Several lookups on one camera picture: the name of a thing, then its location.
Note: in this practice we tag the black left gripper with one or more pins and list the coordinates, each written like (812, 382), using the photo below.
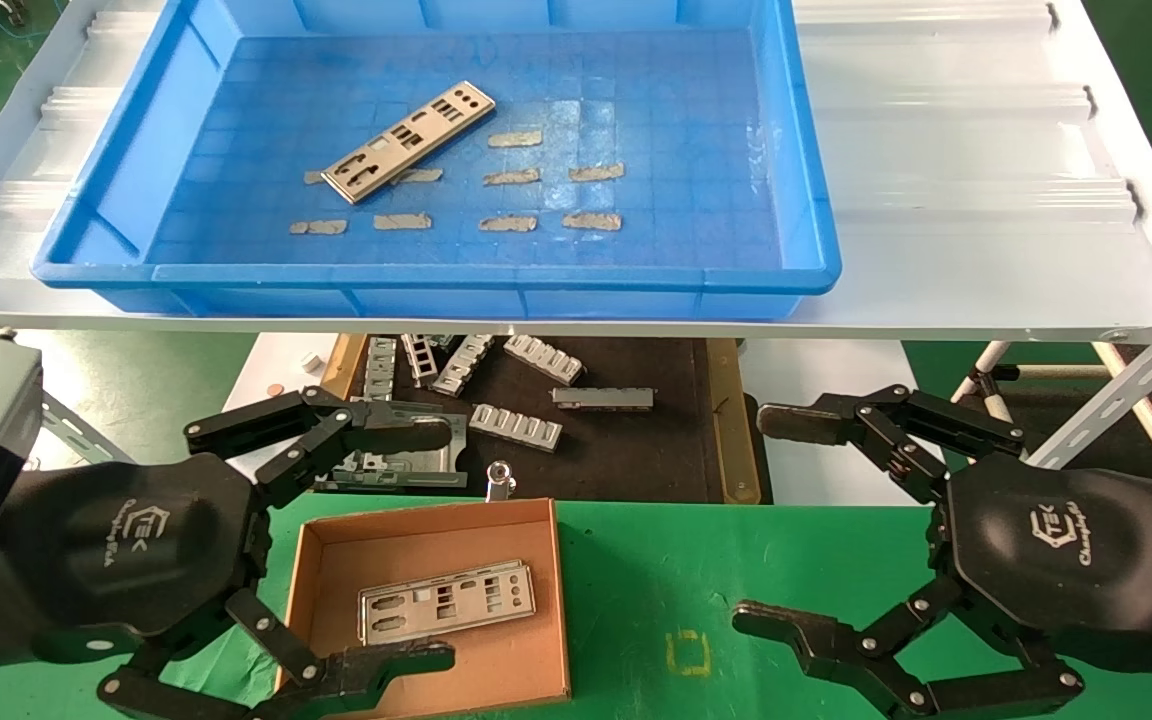
(136, 540)

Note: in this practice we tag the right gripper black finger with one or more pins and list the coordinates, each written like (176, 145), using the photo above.
(796, 635)
(806, 420)

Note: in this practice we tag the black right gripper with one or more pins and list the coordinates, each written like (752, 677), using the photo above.
(1086, 560)

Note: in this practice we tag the brown cardboard box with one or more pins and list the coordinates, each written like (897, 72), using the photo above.
(506, 670)

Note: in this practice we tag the black wooden-framed tray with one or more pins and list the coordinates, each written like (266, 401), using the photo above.
(636, 450)

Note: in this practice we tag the blue plastic tray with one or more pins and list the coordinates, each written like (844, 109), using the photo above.
(636, 100)

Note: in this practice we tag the large flat grey metal plate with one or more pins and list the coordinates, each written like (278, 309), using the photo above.
(416, 472)

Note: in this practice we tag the silver binder clip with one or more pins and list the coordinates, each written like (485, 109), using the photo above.
(501, 480)

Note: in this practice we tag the green table mat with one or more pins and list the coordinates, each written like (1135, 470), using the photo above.
(656, 560)

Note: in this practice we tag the white slotted angle brace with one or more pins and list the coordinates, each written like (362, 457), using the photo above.
(1116, 396)
(76, 430)

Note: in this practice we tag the white pipe storage rack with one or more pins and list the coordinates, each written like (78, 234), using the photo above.
(976, 378)

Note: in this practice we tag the small white cube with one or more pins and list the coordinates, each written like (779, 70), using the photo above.
(311, 361)

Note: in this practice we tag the long grey metal bar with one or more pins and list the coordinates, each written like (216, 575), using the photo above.
(603, 398)

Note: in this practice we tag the white corrugated shelf board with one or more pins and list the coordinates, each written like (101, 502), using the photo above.
(936, 200)

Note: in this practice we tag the slotted grey metal bracket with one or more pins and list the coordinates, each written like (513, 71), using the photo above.
(381, 368)
(464, 364)
(419, 358)

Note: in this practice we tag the ribbed grey metal bracket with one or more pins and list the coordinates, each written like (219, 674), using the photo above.
(545, 358)
(516, 427)

